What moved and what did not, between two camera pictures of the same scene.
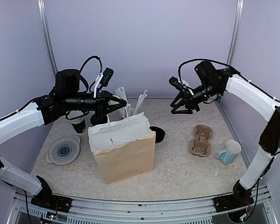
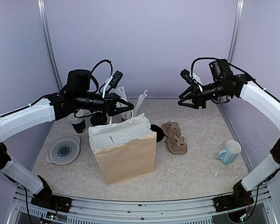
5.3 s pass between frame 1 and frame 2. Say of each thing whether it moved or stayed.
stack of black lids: stayed
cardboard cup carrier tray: moved
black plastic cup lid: stayed
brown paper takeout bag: stayed
